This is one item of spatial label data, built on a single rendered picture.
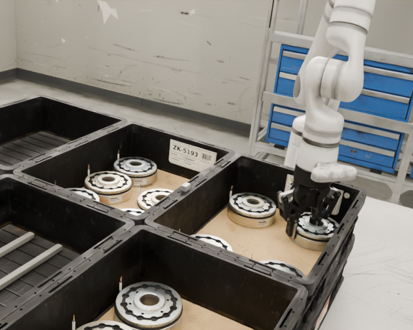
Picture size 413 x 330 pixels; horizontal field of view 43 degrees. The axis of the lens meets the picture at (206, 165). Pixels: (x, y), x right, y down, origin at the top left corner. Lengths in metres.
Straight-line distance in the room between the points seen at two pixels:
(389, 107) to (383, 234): 1.45
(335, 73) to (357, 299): 0.51
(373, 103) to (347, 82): 1.92
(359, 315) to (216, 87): 3.04
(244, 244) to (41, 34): 3.95
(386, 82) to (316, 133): 1.87
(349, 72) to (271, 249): 0.37
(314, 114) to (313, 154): 0.08
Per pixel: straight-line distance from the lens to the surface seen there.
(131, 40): 4.29
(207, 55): 4.00
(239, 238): 1.07
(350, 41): 0.96
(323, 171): 0.96
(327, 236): 1.07
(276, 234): 1.10
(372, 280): 1.28
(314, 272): 0.83
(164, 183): 1.25
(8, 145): 1.44
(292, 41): 2.86
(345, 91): 0.95
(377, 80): 2.83
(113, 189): 1.14
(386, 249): 1.42
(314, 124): 0.97
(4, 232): 1.06
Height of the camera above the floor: 1.38
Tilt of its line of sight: 24 degrees down
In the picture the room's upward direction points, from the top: 7 degrees clockwise
